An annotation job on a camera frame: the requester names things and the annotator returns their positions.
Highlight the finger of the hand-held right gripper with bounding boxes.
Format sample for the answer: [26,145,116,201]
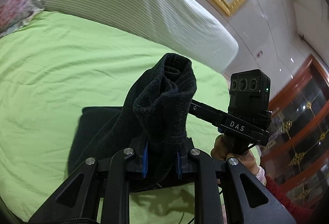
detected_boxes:
[190,99,225,125]

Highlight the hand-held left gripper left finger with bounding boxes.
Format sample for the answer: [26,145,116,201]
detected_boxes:
[28,136,149,224]

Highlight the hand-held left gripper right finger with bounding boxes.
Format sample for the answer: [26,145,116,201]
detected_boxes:
[176,138,297,224]

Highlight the black pants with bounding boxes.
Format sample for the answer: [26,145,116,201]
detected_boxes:
[68,53,197,193]

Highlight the person's right forearm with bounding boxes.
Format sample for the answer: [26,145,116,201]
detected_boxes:
[254,166,318,224]

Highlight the person's right hand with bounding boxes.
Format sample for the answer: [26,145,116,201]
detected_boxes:
[211,134,261,179]

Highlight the wooden glass door cabinet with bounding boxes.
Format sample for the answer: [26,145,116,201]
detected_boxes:
[262,54,329,214]

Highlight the green bed sheet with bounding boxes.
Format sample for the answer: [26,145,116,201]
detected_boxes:
[0,10,261,224]

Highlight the pink floral pillow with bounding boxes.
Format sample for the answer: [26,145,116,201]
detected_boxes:
[0,0,46,38]

